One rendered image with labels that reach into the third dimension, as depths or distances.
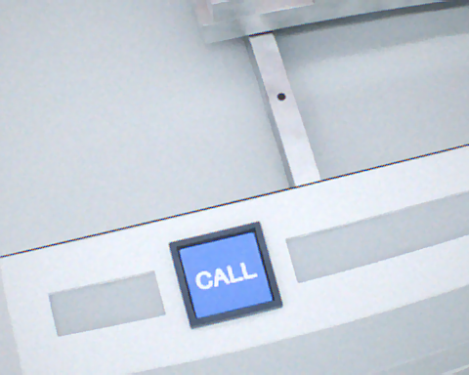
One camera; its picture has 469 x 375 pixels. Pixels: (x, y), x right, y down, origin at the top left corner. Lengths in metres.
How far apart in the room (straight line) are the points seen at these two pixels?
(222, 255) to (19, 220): 0.24
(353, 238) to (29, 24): 0.39
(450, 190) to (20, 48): 0.41
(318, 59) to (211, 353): 0.33
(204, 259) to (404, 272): 0.12
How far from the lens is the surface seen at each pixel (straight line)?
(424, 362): 0.86
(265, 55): 0.90
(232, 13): 0.87
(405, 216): 0.72
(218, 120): 0.90
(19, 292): 0.71
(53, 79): 0.94
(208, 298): 0.69
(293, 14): 0.89
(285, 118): 0.87
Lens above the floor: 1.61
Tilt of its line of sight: 64 degrees down
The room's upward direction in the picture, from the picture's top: 4 degrees counter-clockwise
